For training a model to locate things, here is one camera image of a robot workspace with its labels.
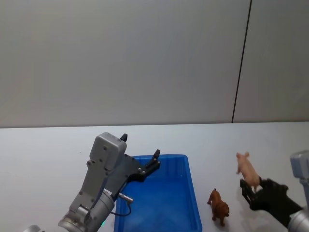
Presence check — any brown toy lion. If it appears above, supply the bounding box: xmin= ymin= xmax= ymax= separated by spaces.
xmin=207 ymin=188 xmax=230 ymax=227

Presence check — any blue plastic tray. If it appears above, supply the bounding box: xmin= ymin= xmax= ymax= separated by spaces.
xmin=113 ymin=154 xmax=203 ymax=232

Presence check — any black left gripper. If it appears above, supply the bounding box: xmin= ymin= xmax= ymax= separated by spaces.
xmin=103 ymin=133 xmax=162 ymax=201

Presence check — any thin dark cable silver plug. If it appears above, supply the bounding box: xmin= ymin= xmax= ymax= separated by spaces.
xmin=112 ymin=192 xmax=135 ymax=217

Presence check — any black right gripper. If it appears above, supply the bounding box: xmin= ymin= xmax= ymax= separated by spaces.
xmin=239 ymin=176 xmax=303 ymax=228

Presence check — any pink toy pig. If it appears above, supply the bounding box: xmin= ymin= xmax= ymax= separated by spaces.
xmin=235 ymin=151 xmax=262 ymax=193

